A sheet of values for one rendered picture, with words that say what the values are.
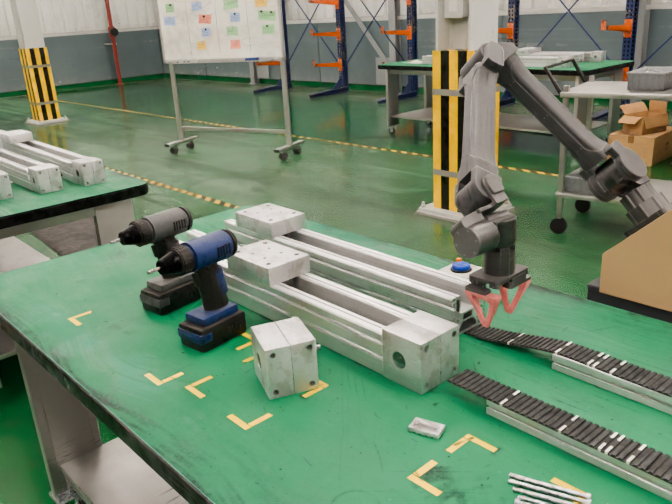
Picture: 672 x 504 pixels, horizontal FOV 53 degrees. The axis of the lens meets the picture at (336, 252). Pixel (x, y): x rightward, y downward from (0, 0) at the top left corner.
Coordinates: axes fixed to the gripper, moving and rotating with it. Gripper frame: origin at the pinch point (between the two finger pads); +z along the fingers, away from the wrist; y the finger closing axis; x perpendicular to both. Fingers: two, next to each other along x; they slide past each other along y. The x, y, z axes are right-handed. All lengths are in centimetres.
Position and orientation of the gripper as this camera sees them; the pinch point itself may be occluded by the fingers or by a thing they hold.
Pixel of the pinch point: (497, 315)
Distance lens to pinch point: 130.3
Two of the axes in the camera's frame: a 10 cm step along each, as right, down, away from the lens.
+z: 0.6, 9.4, 3.4
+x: 6.9, 2.1, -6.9
